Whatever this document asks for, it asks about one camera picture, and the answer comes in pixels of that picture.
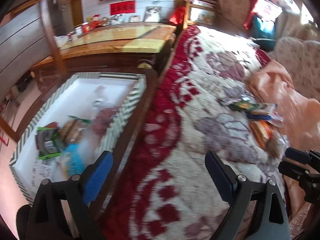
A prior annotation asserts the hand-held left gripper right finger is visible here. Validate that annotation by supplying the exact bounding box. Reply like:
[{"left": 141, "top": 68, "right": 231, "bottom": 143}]
[{"left": 204, "top": 151, "right": 290, "bottom": 240}]

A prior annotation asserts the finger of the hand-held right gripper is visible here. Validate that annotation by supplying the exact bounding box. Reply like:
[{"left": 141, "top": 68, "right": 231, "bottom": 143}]
[
  {"left": 279, "top": 161, "right": 320, "bottom": 182},
  {"left": 286, "top": 148, "right": 320, "bottom": 165}
]

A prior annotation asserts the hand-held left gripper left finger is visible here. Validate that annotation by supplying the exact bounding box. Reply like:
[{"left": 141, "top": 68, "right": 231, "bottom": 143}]
[{"left": 26, "top": 150, "right": 114, "bottom": 240}]

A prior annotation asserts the orange cracker packet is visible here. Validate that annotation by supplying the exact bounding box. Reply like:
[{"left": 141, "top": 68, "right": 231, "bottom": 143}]
[{"left": 250, "top": 120, "right": 274, "bottom": 149}]

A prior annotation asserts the green white striped box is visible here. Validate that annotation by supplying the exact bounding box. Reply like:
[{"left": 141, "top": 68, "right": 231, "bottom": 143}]
[{"left": 9, "top": 71, "right": 148, "bottom": 205}]

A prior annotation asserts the brown snack packet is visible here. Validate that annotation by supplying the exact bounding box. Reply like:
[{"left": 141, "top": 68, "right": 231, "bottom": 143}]
[{"left": 265, "top": 132, "right": 288, "bottom": 159}]

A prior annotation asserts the light blue snack packet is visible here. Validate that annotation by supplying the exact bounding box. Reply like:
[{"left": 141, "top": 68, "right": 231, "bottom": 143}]
[{"left": 61, "top": 142, "right": 87, "bottom": 177}]

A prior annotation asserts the white red snack packet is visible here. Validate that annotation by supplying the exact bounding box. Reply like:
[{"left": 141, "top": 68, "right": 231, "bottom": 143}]
[{"left": 269, "top": 112, "right": 285, "bottom": 128}]

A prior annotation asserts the brown bread packet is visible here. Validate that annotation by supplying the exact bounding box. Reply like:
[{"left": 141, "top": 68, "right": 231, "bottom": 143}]
[{"left": 59, "top": 115, "right": 92, "bottom": 143}]

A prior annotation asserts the dark red snack packet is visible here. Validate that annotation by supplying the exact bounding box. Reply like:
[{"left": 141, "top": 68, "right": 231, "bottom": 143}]
[{"left": 92, "top": 106, "right": 120, "bottom": 135}]

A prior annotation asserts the red white floral fleece blanket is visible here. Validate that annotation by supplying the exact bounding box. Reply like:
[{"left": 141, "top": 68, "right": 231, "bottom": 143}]
[{"left": 97, "top": 25, "right": 288, "bottom": 240}]

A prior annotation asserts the white printed packet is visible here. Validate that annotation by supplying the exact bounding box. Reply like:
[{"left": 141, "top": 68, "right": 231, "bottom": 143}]
[{"left": 30, "top": 161, "right": 54, "bottom": 188}]

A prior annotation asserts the bright green edged snack packet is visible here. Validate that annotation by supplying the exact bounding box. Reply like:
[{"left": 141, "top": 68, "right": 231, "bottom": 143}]
[{"left": 35, "top": 121, "right": 63, "bottom": 160}]

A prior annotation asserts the peach quilt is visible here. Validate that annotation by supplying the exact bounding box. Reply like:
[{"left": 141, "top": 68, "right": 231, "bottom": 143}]
[{"left": 245, "top": 59, "right": 320, "bottom": 240}]

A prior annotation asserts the clear plastic packet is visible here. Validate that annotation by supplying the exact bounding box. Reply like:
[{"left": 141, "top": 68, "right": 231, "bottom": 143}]
[{"left": 91, "top": 85, "right": 110, "bottom": 110}]

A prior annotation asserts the floral sofa cushion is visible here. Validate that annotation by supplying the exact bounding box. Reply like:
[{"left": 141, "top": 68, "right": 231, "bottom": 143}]
[{"left": 267, "top": 36, "right": 320, "bottom": 100}]

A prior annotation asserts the teal pillow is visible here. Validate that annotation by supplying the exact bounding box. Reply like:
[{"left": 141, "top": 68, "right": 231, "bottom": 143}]
[{"left": 251, "top": 15, "right": 275, "bottom": 39}]

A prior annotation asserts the glass topped wooden table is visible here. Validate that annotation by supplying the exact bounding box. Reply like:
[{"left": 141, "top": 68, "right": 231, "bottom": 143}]
[{"left": 31, "top": 21, "right": 177, "bottom": 80}]

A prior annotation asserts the wooden chair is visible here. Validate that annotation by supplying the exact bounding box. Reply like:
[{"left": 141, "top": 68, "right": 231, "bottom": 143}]
[{"left": 0, "top": 0, "right": 160, "bottom": 220}]

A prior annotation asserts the red cloth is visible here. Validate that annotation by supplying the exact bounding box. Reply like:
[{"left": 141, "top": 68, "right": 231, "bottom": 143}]
[{"left": 244, "top": 0, "right": 263, "bottom": 30}]

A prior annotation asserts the red hat plush doll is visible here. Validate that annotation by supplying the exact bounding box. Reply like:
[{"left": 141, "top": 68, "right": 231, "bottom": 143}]
[{"left": 89, "top": 14, "right": 102, "bottom": 29}]

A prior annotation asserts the floral upholstered headboard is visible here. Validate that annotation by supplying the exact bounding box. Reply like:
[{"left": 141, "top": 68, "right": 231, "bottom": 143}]
[{"left": 216, "top": 0, "right": 255, "bottom": 28}]

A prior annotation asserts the red bag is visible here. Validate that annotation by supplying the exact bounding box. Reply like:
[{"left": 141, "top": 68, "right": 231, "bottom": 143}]
[{"left": 169, "top": 7, "right": 187, "bottom": 25}]

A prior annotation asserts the grey refrigerator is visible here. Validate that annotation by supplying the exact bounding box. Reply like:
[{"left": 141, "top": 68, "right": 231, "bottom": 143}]
[{"left": 47, "top": 0, "right": 69, "bottom": 34}]

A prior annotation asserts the wooden rack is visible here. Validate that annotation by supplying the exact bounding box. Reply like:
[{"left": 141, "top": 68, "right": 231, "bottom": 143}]
[{"left": 184, "top": 0, "right": 218, "bottom": 28}]

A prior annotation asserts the wide couple photo frame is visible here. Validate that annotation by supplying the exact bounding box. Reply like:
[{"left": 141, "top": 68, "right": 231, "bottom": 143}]
[{"left": 111, "top": 14, "right": 126, "bottom": 25}]

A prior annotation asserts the red wall banner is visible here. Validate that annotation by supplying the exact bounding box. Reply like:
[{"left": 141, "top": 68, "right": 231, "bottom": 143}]
[{"left": 110, "top": 0, "right": 136, "bottom": 16}]

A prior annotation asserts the large wedding photo frame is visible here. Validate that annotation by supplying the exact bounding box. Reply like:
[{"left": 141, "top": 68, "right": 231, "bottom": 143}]
[{"left": 144, "top": 6, "right": 162, "bottom": 22}]

